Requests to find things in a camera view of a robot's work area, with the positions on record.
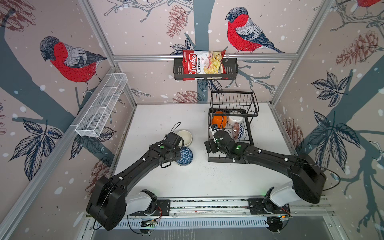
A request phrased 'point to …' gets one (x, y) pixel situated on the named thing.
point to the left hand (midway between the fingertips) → (176, 155)
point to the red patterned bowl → (238, 130)
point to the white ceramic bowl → (232, 119)
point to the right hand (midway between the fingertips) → (209, 143)
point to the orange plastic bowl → (221, 121)
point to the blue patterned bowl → (186, 156)
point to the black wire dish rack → (231, 110)
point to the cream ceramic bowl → (186, 136)
